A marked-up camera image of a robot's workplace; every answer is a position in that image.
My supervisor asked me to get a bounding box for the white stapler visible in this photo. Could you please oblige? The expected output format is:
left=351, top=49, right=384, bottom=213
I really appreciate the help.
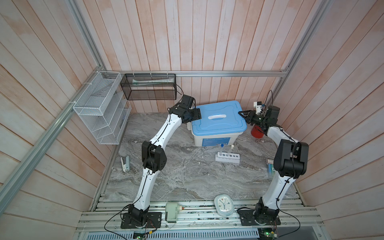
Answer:
left=121, top=156, right=130, bottom=173

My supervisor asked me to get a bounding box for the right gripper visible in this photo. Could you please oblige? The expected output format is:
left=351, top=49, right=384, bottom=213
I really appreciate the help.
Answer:
left=238, top=111, right=267, bottom=128

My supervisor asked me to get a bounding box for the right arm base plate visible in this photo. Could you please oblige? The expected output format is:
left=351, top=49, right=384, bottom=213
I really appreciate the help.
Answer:
left=237, top=209, right=281, bottom=226

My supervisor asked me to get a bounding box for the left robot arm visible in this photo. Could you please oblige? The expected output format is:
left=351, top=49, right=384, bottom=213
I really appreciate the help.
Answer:
left=125, top=95, right=202, bottom=227

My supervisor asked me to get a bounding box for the white analog clock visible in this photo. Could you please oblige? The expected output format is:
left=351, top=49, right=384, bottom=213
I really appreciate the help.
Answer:
left=214, top=194, right=235, bottom=217

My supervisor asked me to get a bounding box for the pack of colored markers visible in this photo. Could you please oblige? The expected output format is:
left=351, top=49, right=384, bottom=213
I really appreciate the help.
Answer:
left=267, top=159, right=275, bottom=179

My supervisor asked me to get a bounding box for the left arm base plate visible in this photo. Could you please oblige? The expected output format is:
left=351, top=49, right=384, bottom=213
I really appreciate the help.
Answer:
left=121, top=212, right=162, bottom=229

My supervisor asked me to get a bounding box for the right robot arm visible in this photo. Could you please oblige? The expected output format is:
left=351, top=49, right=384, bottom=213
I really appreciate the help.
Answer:
left=238, top=106, right=309, bottom=225

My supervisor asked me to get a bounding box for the white wire mesh shelf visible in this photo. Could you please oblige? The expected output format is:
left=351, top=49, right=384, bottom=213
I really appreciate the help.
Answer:
left=73, top=71, right=132, bottom=145

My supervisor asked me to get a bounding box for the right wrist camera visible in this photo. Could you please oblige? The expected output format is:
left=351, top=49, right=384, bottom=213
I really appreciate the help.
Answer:
left=254, top=101, right=265, bottom=115

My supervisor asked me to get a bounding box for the white plastic storage bin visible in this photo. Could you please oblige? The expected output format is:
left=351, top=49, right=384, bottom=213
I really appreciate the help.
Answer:
left=187, top=123, right=243, bottom=147

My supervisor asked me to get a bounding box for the red pencil cup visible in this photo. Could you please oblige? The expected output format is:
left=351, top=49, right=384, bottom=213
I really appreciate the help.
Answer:
left=251, top=125, right=265, bottom=139

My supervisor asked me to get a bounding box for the black mesh wall basket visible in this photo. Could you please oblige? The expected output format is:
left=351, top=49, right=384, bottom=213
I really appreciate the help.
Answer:
left=120, top=73, right=177, bottom=101

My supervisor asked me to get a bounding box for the blue plastic bin lid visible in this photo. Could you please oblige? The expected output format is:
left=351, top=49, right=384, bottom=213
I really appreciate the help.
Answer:
left=192, top=101, right=247, bottom=136

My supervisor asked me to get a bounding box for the white test tube rack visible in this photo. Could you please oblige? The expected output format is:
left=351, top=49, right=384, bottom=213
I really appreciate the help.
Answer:
left=215, top=152, right=241, bottom=164

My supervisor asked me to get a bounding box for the pale green timer device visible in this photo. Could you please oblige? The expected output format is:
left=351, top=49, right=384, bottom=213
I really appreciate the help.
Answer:
left=165, top=202, right=184, bottom=223

